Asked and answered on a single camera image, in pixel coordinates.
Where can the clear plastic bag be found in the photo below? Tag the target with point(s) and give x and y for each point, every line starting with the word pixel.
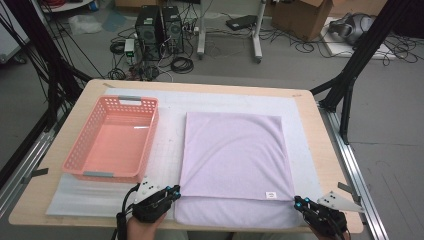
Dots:
pixel 83 24

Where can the black metal frame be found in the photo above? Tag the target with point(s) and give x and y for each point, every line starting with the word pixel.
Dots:
pixel 366 43
pixel 40 36

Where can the person's left hand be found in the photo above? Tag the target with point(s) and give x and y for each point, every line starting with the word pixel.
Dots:
pixel 143 231

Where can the white cabinet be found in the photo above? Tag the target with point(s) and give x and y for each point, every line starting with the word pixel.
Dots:
pixel 8 43

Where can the white grid mat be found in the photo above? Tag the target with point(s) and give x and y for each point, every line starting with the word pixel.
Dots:
pixel 173 100

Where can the white board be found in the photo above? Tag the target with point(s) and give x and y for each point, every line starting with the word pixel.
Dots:
pixel 336 48

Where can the lavender printed towel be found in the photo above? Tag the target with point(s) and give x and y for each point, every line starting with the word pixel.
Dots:
pixel 233 156

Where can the blue sheet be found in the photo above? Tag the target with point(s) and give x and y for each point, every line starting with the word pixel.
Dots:
pixel 114 20

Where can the large open cardboard box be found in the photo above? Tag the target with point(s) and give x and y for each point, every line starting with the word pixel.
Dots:
pixel 300 18

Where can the grey metal bracket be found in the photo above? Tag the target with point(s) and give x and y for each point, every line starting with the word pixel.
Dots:
pixel 348 189
pixel 36 173

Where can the round white table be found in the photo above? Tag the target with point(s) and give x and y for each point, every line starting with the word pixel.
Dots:
pixel 66 6

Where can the pink plastic basket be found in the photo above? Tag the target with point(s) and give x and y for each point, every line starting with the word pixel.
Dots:
pixel 116 146

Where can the person's right hand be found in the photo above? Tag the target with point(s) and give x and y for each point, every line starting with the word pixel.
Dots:
pixel 333 237

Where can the aluminium rail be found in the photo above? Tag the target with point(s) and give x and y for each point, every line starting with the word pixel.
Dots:
pixel 33 150
pixel 350 163

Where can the grey rounded appliance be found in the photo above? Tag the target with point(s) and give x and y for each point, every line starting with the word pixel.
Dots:
pixel 350 26

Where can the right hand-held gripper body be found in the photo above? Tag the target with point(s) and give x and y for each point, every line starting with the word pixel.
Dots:
pixel 328 221

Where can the white metal stand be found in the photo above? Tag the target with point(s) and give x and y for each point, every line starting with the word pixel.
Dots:
pixel 256 33

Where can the black computer tower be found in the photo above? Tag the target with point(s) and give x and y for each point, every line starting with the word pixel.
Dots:
pixel 173 28
pixel 148 30

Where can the black flat device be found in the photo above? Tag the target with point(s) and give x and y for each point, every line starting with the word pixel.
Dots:
pixel 241 22

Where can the flat cardboard box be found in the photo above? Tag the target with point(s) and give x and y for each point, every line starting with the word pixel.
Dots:
pixel 360 6
pixel 133 2

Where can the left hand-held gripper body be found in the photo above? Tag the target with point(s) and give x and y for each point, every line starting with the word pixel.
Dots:
pixel 150 208

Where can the small white device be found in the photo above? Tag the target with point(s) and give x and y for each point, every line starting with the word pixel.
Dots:
pixel 129 46

